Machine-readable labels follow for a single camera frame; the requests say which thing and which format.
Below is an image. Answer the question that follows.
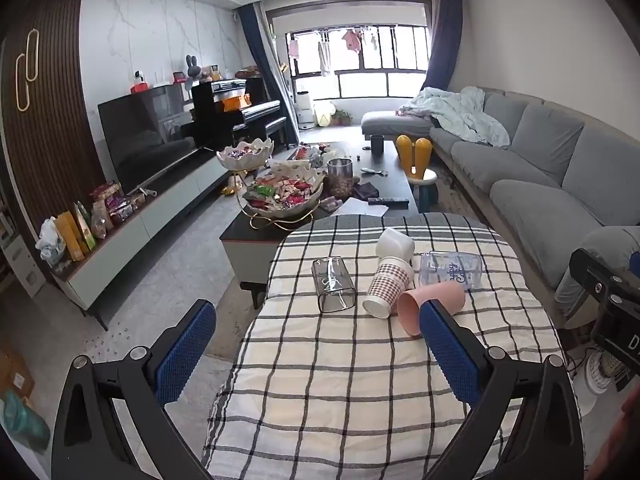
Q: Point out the white paper sheet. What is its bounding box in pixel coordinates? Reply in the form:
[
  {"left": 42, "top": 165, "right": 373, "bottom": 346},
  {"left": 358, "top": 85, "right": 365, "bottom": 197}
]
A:
[{"left": 331, "top": 197, "right": 388, "bottom": 218}]

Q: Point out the cardboard box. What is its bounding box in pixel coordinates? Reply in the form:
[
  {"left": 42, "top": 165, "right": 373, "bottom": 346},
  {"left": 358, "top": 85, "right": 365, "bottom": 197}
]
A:
[{"left": 0, "top": 344, "right": 36, "bottom": 402}]

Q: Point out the checked tablecloth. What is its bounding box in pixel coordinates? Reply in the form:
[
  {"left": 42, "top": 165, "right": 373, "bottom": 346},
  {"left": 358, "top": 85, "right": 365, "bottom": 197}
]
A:
[{"left": 202, "top": 212, "right": 583, "bottom": 480}]

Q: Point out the clear printed plastic cup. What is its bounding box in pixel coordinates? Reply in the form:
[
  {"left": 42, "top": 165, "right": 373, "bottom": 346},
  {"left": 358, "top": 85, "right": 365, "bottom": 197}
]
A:
[{"left": 417, "top": 251, "right": 483, "bottom": 293}]

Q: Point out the teal plastic bag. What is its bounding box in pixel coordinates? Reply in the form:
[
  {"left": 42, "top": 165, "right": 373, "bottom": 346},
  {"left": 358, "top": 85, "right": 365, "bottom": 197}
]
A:
[{"left": 0, "top": 390, "right": 51, "bottom": 454}]

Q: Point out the white television cabinet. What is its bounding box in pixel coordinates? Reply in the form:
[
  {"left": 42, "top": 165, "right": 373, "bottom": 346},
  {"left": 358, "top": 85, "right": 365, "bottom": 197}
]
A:
[{"left": 49, "top": 147, "right": 242, "bottom": 332}]

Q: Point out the white plastic bag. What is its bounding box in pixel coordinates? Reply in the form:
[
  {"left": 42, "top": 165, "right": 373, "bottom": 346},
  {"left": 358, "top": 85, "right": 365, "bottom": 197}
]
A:
[{"left": 35, "top": 217, "right": 67, "bottom": 267}]

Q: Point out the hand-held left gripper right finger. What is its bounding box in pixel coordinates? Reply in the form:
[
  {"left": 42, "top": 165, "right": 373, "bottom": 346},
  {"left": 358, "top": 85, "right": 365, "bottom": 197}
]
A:
[{"left": 419, "top": 299, "right": 583, "bottom": 480}]

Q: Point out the person's right forearm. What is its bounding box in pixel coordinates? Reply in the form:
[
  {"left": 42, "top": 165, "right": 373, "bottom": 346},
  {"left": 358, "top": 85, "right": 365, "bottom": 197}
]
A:
[{"left": 594, "top": 394, "right": 640, "bottom": 480}]

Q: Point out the grey sofa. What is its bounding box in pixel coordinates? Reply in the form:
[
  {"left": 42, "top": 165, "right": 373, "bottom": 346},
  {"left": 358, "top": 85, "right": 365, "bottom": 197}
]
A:
[{"left": 361, "top": 86, "right": 640, "bottom": 311}]

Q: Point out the yellow rabbit ear stool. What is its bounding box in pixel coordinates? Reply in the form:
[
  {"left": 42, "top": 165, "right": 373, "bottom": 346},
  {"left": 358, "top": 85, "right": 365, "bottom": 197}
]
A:
[{"left": 395, "top": 135, "right": 440, "bottom": 211}]

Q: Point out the person's grey trouser leg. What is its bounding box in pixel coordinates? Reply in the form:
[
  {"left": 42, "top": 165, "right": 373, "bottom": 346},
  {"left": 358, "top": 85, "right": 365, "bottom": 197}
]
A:
[{"left": 554, "top": 226, "right": 640, "bottom": 330}]

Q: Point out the light blue blanket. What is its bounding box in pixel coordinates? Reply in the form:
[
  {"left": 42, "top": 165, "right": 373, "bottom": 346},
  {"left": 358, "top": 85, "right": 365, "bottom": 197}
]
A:
[{"left": 398, "top": 86, "right": 511, "bottom": 149}]

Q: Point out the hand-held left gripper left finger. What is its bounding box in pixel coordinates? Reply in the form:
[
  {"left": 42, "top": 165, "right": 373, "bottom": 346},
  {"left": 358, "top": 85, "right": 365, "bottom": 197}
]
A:
[{"left": 51, "top": 299, "right": 217, "bottom": 480}]

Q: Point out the flat screen television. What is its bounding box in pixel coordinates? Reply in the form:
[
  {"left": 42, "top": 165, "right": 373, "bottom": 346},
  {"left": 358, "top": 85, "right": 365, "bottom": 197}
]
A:
[{"left": 97, "top": 84, "right": 197, "bottom": 196}]

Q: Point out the window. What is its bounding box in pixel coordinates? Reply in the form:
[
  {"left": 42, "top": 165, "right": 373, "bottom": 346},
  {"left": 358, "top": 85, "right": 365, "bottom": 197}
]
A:
[{"left": 284, "top": 24, "right": 431, "bottom": 101}]

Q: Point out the yellow snack bag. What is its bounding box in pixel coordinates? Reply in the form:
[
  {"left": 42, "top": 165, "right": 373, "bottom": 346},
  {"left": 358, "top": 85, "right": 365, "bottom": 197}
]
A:
[{"left": 54, "top": 202, "right": 97, "bottom": 262}]

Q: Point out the dark coffee table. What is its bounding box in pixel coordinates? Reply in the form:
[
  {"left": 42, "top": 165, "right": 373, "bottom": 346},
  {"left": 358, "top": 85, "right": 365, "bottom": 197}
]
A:
[{"left": 220, "top": 141, "right": 421, "bottom": 308}]

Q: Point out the white electric heater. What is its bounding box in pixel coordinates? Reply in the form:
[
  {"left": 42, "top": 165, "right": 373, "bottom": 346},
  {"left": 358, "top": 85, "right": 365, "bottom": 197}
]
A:
[{"left": 570, "top": 349, "right": 632, "bottom": 417}]

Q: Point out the blue curtain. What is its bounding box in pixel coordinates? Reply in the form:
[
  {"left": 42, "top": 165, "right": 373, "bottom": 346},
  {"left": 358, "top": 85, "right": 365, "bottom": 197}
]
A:
[
  {"left": 237, "top": 4, "right": 297, "bottom": 147},
  {"left": 423, "top": 0, "right": 464, "bottom": 92}
]

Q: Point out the checked paper cup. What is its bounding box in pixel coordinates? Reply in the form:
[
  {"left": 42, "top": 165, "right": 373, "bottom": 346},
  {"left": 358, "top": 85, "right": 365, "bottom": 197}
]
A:
[{"left": 362, "top": 256, "right": 416, "bottom": 319}]

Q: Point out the white cup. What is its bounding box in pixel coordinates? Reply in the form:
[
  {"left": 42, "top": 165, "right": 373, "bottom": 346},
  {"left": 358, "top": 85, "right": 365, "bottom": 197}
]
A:
[{"left": 375, "top": 227, "right": 416, "bottom": 266}]

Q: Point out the white air purifier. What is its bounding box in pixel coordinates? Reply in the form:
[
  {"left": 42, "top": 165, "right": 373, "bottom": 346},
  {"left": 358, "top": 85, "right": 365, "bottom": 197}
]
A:
[{"left": 295, "top": 90, "right": 317, "bottom": 129}]

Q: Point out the black piano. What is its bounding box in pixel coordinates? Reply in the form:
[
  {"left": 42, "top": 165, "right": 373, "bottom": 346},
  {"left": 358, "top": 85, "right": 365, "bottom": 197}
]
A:
[{"left": 191, "top": 78, "right": 289, "bottom": 152}]

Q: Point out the tiered snack bowl stand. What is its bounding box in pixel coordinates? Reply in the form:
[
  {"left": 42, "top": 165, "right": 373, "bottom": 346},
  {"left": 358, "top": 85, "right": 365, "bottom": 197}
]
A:
[{"left": 216, "top": 137, "right": 326, "bottom": 231}]

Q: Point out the gold wall lamp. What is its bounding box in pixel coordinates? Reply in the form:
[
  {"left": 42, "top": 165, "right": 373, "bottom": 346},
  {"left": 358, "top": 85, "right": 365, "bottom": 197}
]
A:
[{"left": 14, "top": 29, "right": 41, "bottom": 111}]

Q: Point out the pile of snack packets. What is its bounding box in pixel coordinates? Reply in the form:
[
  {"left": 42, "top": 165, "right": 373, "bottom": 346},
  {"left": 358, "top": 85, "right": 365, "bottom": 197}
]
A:
[{"left": 89, "top": 182, "right": 147, "bottom": 227}]

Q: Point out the glass jar of nuts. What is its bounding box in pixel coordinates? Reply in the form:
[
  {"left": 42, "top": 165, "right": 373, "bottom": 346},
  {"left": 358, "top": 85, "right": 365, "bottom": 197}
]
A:
[{"left": 327, "top": 158, "right": 355, "bottom": 198}]

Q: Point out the pink cup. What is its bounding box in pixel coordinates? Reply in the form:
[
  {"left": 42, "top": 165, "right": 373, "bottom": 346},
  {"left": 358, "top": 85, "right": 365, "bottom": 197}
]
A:
[{"left": 397, "top": 285, "right": 466, "bottom": 337}]

